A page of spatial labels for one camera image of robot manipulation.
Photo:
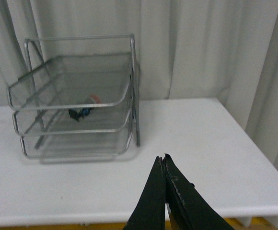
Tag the red emergency stop button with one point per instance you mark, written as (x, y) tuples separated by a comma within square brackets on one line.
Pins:
[(76, 114)]

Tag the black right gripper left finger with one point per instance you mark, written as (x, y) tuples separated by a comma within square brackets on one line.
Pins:
[(149, 213)]

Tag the silver mesh tray rack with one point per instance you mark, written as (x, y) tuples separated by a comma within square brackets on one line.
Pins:
[(62, 73)]

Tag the white curtain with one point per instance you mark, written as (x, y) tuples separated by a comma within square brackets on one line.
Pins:
[(226, 49)]

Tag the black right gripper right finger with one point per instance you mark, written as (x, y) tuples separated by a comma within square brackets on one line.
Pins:
[(186, 207)]

